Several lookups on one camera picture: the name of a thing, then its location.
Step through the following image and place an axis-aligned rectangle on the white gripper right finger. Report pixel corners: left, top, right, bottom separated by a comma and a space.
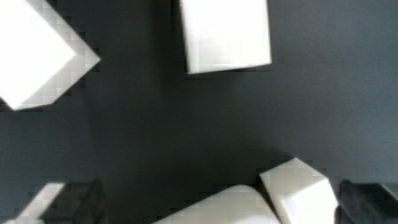
333, 180, 398, 224

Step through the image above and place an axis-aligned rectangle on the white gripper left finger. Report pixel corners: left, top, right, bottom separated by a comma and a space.
12, 183, 65, 224

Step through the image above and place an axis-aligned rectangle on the white leg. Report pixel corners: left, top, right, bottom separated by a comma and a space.
259, 158, 337, 224

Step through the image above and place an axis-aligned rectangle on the white desk top tray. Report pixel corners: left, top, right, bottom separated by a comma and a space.
152, 185, 280, 224

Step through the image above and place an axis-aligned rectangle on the white front obstacle bar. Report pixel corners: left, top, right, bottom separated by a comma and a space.
0, 0, 101, 110

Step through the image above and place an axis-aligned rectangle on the white right obstacle block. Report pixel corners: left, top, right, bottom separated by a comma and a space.
179, 0, 271, 74

